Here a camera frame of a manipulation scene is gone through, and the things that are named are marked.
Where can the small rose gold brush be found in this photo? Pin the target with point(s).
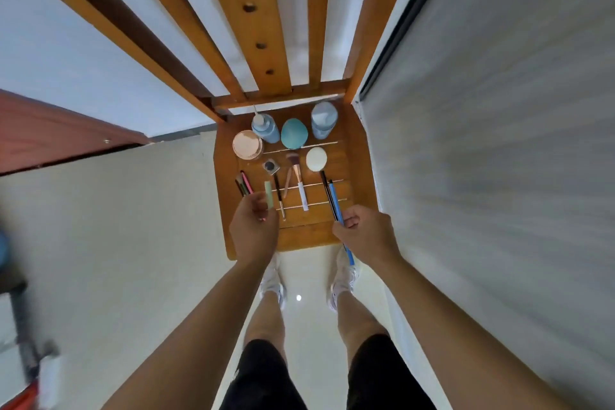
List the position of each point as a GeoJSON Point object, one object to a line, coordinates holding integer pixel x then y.
{"type": "Point", "coordinates": [288, 181]}

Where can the person's leg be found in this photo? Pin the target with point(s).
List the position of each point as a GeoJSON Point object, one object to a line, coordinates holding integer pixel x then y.
{"type": "Point", "coordinates": [358, 323]}
{"type": "Point", "coordinates": [266, 323]}

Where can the blue pencil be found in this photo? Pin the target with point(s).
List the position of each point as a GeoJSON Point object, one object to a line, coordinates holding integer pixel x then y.
{"type": "Point", "coordinates": [335, 198]}

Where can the wooden chair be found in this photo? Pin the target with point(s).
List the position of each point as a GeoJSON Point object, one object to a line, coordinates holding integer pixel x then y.
{"type": "Point", "coordinates": [226, 193]}

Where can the red wooden door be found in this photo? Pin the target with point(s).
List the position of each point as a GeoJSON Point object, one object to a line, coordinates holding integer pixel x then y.
{"type": "Point", "coordinates": [48, 136]}

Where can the white round jar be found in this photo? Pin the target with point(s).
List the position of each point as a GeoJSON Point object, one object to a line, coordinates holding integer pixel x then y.
{"type": "Point", "coordinates": [316, 159]}

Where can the person's white right shoe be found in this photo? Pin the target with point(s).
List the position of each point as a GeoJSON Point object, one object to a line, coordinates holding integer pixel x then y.
{"type": "Point", "coordinates": [343, 280]}

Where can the light blue capped bottle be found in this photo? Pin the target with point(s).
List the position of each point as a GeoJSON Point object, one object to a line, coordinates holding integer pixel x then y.
{"type": "Point", "coordinates": [324, 119]}

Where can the grey sliding door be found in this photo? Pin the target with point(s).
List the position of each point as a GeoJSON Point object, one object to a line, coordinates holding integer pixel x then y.
{"type": "Point", "coordinates": [504, 136]}

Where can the small black-capped bottle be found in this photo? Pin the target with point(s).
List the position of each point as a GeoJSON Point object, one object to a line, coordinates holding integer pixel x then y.
{"type": "Point", "coordinates": [271, 166]}

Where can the person's left leg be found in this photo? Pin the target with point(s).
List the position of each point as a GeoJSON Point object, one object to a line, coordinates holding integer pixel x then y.
{"type": "Point", "coordinates": [266, 323]}

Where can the person's white left shoe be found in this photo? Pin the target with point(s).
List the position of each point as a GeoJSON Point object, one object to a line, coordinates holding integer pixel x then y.
{"type": "Point", "coordinates": [273, 280]}

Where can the teal round jar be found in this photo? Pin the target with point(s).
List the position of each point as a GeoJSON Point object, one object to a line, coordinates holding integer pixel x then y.
{"type": "Point", "coordinates": [294, 133]}

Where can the person's left forearm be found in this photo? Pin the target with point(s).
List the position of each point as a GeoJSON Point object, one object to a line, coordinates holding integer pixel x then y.
{"type": "Point", "coordinates": [192, 342]}

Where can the dark green makeup brush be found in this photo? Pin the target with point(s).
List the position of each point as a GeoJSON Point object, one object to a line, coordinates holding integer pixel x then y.
{"type": "Point", "coordinates": [242, 185]}

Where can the black brush with silver ferrule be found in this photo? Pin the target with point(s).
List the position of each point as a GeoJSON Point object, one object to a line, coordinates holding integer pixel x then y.
{"type": "Point", "coordinates": [325, 181]}

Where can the mint green tube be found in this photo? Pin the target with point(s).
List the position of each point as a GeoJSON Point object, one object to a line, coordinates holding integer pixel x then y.
{"type": "Point", "coordinates": [269, 193]}

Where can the black shorts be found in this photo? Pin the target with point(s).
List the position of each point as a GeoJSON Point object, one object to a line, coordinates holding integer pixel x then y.
{"type": "Point", "coordinates": [264, 376]}

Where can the person's right leg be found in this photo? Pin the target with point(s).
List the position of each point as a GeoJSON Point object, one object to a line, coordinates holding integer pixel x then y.
{"type": "Point", "coordinates": [358, 323]}

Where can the light blue pump bottle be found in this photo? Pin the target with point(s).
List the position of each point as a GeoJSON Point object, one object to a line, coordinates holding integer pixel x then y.
{"type": "Point", "coordinates": [266, 128]}

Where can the pink pencil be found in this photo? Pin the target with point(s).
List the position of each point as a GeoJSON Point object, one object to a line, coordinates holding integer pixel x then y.
{"type": "Point", "coordinates": [247, 181]}

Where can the black pencil with white band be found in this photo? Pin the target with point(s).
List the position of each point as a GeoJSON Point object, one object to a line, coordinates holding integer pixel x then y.
{"type": "Point", "coordinates": [279, 193]}

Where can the person's white shoe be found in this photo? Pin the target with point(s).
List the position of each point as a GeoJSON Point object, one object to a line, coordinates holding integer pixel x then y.
{"type": "Point", "coordinates": [273, 280]}
{"type": "Point", "coordinates": [343, 280]}

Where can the person's right forearm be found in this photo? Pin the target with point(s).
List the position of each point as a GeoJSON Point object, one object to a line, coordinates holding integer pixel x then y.
{"type": "Point", "coordinates": [471, 337]}

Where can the person's right hand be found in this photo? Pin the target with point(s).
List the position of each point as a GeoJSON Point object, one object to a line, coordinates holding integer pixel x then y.
{"type": "Point", "coordinates": [372, 236]}

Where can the rose gold round jar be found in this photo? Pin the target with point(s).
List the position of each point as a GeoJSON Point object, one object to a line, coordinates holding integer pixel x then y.
{"type": "Point", "coordinates": [247, 144]}

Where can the person's left hand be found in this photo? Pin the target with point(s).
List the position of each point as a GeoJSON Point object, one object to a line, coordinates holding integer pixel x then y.
{"type": "Point", "coordinates": [254, 232]}

